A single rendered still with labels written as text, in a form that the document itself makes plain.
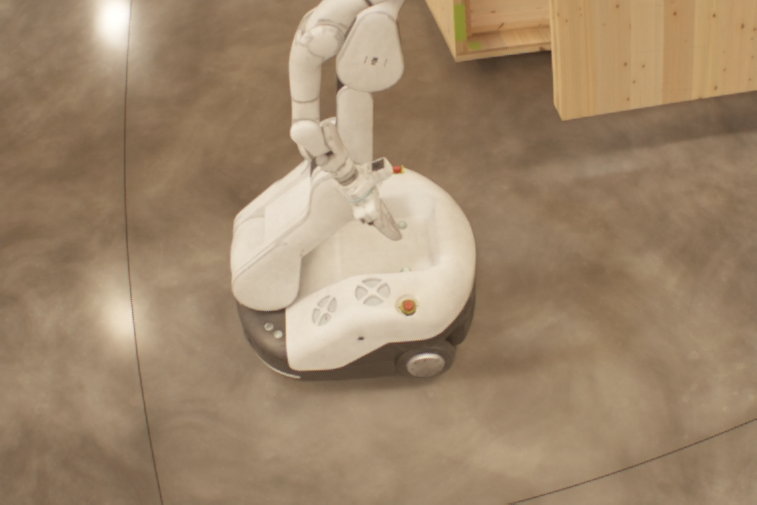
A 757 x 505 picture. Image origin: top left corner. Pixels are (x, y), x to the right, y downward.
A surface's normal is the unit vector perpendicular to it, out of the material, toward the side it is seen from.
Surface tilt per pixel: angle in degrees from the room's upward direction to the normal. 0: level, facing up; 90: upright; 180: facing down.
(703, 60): 90
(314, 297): 38
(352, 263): 0
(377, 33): 90
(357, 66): 88
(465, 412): 0
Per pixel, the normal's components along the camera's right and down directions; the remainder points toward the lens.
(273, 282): 0.06, 0.74
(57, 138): -0.05, -0.67
